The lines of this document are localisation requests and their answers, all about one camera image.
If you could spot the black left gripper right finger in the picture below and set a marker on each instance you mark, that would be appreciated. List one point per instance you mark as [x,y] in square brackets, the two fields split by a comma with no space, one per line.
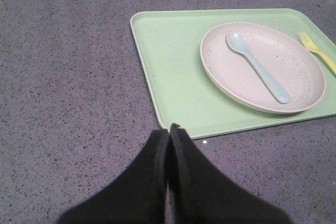
[204,194]

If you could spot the yellow plastic fork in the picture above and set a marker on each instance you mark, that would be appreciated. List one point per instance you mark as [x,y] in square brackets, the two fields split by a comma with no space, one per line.
[312,47]

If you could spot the light blue plastic spoon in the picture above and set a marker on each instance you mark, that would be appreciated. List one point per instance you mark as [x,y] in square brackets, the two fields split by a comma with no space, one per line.
[238,45]

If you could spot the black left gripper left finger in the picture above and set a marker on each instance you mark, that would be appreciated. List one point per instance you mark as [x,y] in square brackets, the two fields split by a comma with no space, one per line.
[136,196]

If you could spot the white speckled round plate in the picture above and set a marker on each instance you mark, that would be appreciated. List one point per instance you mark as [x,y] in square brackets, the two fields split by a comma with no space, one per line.
[290,63]

